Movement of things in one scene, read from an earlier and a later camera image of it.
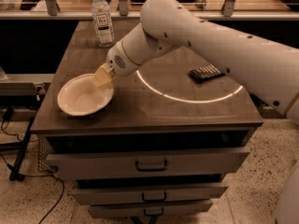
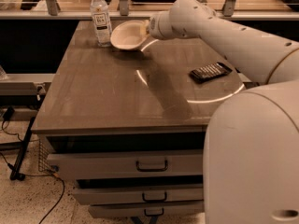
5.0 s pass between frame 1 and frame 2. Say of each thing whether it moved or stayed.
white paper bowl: moved
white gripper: moved
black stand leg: stayed
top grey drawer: stayed
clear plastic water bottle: stayed
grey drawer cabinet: stayed
